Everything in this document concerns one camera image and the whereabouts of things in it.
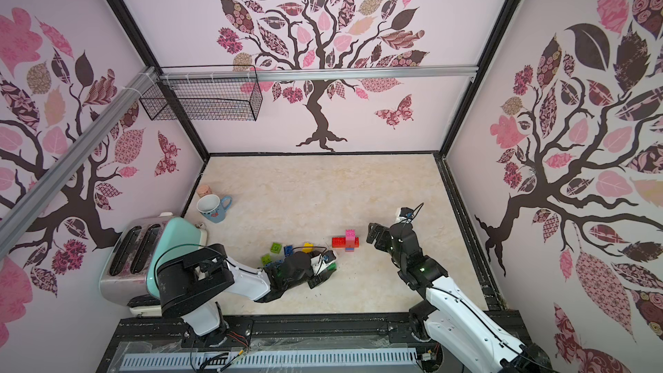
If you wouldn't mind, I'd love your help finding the aluminium frame rail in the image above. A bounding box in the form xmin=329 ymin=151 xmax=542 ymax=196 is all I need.
xmin=1 ymin=67 xmax=158 ymax=257
xmin=160 ymin=65 xmax=478 ymax=82

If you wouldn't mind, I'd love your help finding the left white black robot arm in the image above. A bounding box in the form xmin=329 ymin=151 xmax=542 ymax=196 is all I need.
xmin=153 ymin=243 xmax=337 ymax=336

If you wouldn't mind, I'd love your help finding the aluminium frame rail back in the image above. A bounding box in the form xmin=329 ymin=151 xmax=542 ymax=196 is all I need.
xmin=160 ymin=65 xmax=478 ymax=82

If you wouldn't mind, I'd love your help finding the small pink cup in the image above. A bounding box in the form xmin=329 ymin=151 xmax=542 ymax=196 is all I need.
xmin=196 ymin=184 xmax=212 ymax=198

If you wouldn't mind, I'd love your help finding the red long brick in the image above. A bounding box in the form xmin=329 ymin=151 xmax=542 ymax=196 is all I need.
xmin=333 ymin=237 xmax=360 ymax=249

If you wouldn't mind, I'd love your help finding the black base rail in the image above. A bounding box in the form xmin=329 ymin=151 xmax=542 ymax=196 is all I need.
xmin=110 ymin=310 xmax=524 ymax=345

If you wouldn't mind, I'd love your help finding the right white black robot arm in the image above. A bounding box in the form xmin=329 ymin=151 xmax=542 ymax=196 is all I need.
xmin=366 ymin=220 xmax=553 ymax=372

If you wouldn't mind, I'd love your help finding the white slotted cable duct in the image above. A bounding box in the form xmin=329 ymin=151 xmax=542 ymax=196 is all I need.
xmin=109 ymin=348 xmax=419 ymax=372

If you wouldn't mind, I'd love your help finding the aluminium frame rail left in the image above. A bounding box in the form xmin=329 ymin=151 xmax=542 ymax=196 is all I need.
xmin=1 ymin=67 xmax=158 ymax=257

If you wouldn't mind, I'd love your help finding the mint chrome toaster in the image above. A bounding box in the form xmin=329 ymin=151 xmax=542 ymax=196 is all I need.
xmin=98 ymin=212 xmax=208 ymax=317

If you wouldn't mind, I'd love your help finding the black wire basket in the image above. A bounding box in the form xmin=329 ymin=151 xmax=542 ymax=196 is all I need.
xmin=140 ymin=65 xmax=262 ymax=122

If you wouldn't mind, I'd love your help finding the upside-down lime square brick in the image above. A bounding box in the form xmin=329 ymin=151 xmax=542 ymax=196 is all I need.
xmin=270 ymin=243 xmax=282 ymax=254

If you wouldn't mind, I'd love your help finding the blue floral mug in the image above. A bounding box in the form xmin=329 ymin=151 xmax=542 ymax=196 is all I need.
xmin=196 ymin=194 xmax=232 ymax=224

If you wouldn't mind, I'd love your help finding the lime square brick studs up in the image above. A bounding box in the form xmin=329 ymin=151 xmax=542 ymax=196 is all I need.
xmin=261 ymin=254 xmax=272 ymax=266

